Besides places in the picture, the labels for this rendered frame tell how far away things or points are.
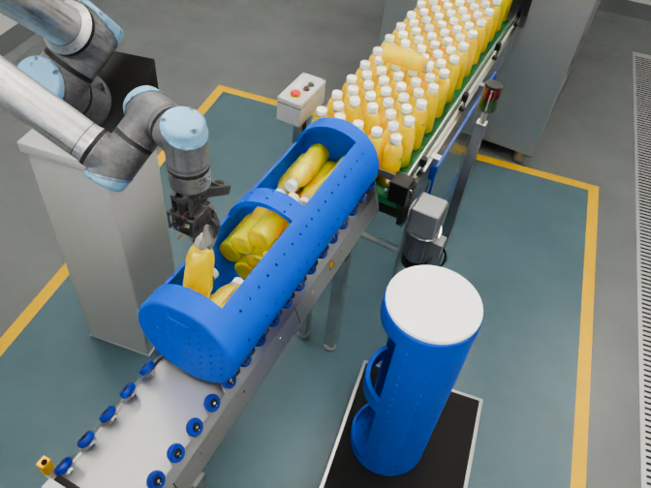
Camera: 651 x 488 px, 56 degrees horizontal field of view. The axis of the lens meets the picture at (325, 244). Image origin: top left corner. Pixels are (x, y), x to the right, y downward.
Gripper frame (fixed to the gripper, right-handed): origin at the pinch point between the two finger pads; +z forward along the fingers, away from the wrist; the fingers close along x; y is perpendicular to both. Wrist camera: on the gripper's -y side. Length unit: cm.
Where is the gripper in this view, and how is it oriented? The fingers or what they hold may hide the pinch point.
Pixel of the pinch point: (202, 240)
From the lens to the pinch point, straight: 152.7
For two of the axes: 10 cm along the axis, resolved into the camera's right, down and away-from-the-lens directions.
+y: -4.6, 6.3, -6.3
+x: 8.9, 3.8, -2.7
